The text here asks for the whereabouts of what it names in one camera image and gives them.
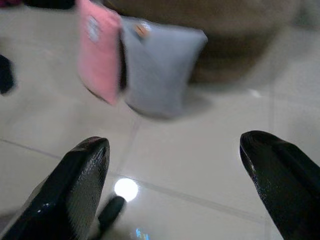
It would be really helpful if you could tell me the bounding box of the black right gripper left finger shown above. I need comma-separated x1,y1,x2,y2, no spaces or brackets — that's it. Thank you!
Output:
0,136,111,240

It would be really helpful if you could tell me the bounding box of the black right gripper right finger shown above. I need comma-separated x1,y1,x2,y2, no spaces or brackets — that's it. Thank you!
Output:
239,130,320,240

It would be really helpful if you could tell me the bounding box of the light blue pillow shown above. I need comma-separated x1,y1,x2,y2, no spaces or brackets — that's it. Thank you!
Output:
119,16,209,120

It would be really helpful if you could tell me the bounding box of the pink pillow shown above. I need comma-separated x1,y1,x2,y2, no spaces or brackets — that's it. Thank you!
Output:
76,0,123,106

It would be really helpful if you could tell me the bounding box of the brown sofa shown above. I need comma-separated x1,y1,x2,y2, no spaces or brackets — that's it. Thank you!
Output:
102,0,301,86

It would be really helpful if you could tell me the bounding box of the black cylindrical object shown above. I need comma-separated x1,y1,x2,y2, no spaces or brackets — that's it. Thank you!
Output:
97,195,127,237

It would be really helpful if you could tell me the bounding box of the dark flat object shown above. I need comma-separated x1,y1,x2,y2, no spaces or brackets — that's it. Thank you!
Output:
23,0,76,10

